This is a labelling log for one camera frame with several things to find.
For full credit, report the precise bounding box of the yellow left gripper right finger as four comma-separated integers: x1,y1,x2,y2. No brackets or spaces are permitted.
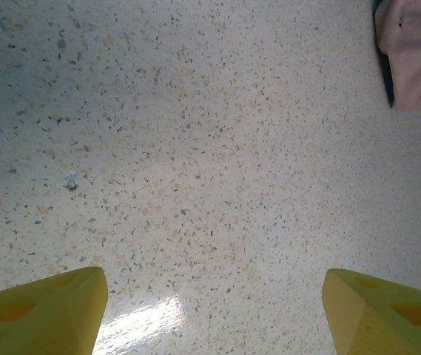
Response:
323,268,421,355

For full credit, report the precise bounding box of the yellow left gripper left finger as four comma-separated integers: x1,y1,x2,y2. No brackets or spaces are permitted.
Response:
0,266,109,355

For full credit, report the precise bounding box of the pink t-shirt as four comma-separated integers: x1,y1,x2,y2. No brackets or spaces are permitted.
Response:
374,0,421,111

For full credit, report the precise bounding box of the small grey lint speck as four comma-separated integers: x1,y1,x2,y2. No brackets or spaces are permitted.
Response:
61,175,81,192

